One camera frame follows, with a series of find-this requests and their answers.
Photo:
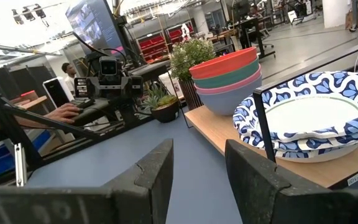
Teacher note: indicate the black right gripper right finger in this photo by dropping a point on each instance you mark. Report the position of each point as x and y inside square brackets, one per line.
[275, 199]

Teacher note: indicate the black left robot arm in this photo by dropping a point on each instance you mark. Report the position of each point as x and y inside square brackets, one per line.
[95, 112]

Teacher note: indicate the red storage bin rack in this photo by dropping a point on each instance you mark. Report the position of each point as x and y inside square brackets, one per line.
[179, 32]
[152, 46]

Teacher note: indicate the green bowl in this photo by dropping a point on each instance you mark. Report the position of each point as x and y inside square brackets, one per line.
[228, 77]

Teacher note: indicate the person's forearm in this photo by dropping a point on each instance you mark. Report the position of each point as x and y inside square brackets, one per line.
[11, 116]

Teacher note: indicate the blue storage bin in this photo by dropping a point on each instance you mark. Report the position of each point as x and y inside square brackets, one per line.
[2, 158]

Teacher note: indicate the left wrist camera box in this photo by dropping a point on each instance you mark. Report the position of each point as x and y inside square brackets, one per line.
[109, 67]

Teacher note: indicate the person's hand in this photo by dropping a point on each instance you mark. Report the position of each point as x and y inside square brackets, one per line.
[64, 113]

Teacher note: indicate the blue bowl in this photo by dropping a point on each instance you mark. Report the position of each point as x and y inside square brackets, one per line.
[225, 102]

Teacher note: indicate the large dark monitor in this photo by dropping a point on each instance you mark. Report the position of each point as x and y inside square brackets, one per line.
[92, 21]

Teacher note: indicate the white-framed screen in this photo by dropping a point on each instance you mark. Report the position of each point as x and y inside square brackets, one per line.
[57, 91]

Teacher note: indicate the person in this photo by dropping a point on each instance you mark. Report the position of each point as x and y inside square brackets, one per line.
[255, 12]
[69, 77]

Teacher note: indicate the red bowl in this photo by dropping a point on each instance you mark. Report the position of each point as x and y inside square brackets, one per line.
[222, 65]

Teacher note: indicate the black background desk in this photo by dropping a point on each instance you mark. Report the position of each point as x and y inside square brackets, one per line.
[255, 28]

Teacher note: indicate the blue white patterned paper plate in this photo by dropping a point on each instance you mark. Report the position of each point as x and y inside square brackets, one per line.
[306, 116]
[315, 143]
[319, 157]

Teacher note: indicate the pink bowl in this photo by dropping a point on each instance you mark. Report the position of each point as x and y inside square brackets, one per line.
[228, 86]

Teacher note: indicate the flowering potted plant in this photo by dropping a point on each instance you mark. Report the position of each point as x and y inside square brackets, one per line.
[191, 56]

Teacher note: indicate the black track spotlight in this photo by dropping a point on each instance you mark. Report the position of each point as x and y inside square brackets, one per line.
[39, 12]
[29, 14]
[17, 17]

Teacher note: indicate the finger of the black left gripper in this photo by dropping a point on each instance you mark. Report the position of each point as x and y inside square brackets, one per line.
[80, 87]
[137, 86]

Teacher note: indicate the small succulent in dark pot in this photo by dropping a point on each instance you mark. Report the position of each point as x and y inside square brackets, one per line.
[165, 113]

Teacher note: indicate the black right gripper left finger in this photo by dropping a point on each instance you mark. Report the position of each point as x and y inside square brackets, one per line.
[120, 199]

